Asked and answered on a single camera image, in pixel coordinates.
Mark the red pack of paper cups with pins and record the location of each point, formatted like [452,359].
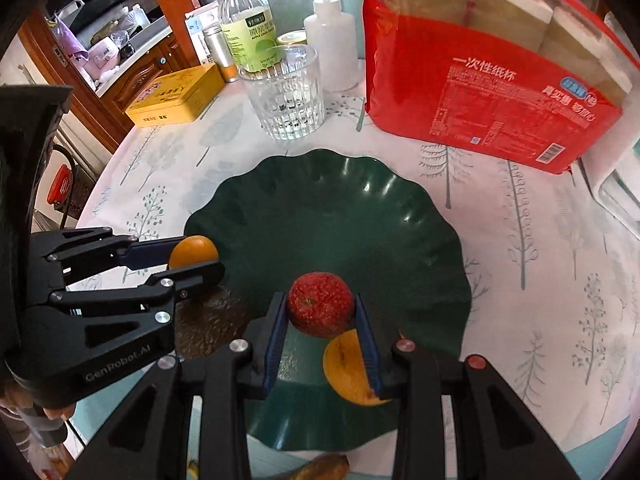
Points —
[450,100]

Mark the pink kitchen appliance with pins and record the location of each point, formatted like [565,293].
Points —
[97,57]

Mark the white squeeze bottle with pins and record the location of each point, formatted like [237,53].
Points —
[330,45]

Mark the wrinkled red apple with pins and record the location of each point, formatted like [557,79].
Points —
[317,305]

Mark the yellow tin box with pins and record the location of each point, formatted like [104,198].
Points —
[170,95]

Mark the white carton box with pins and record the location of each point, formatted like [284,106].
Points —
[197,25]

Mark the teal vase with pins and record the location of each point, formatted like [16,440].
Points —
[357,15]

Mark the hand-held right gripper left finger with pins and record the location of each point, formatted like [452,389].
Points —
[274,345]

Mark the clear bottle green label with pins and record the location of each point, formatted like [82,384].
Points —
[247,35]

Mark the silver and orange can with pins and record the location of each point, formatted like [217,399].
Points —
[216,47]

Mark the person's left hand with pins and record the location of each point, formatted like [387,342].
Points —
[57,412]

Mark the white countertop appliance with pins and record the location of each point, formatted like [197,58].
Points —
[620,190]

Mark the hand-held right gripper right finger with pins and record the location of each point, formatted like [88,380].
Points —
[367,350]

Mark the tree-print tablecloth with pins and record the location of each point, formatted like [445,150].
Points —
[525,270]

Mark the dark green scalloped plate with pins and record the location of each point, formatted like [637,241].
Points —
[325,220]

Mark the jar with gold lid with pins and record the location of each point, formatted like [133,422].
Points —
[292,37]

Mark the brown wooden cabinet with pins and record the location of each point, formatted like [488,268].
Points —
[145,67]

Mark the small orange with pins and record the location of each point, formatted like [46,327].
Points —
[192,250]

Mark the ribbed clear glass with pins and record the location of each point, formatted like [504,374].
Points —
[285,105]

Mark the yellow-orange orange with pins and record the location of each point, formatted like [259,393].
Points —
[345,370]

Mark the dark brown avocado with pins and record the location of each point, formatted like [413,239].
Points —
[210,325]

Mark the spotted yellow banana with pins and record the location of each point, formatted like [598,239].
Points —
[322,470]

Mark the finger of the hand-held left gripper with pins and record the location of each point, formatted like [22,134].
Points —
[192,280]
[150,255]

